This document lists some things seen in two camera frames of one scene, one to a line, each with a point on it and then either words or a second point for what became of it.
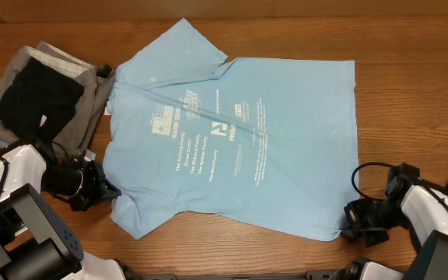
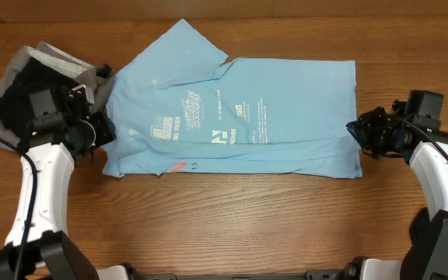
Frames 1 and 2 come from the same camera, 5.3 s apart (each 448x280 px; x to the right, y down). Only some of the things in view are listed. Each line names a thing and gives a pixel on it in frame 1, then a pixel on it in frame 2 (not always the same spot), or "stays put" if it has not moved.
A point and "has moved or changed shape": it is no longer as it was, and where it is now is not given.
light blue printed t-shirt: (263, 147) has moved or changed shape
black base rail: (314, 274) stays put
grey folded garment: (80, 131) stays put
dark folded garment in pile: (37, 103) stays put
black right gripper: (355, 225) -> (362, 130)
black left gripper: (99, 190) -> (106, 132)
